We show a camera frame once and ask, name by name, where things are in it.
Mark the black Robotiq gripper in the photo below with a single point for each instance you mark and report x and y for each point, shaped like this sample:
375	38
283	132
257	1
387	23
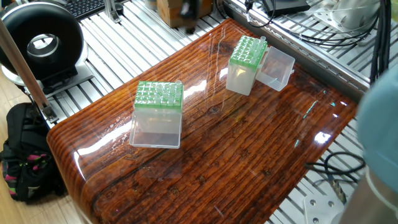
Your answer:
188	9

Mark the brown wooden pole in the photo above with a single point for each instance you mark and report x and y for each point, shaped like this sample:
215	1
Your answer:
25	74

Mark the black backpack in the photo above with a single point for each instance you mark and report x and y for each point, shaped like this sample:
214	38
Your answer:
28	155

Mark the clear pipette box green rack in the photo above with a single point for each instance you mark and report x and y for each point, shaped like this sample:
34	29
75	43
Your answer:
157	118
245	62

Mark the white perforated base plate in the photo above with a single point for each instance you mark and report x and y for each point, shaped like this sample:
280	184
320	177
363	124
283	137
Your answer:
323	213

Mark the black keyboard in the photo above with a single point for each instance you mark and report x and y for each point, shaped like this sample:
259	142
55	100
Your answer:
84	7

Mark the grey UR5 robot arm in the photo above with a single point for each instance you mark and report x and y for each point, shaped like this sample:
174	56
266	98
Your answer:
382	143

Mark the cardboard box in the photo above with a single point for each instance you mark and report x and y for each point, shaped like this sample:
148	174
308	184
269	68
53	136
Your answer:
168	12

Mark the silver metal bracket post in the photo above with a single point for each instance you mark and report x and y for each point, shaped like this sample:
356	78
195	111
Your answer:
114	9

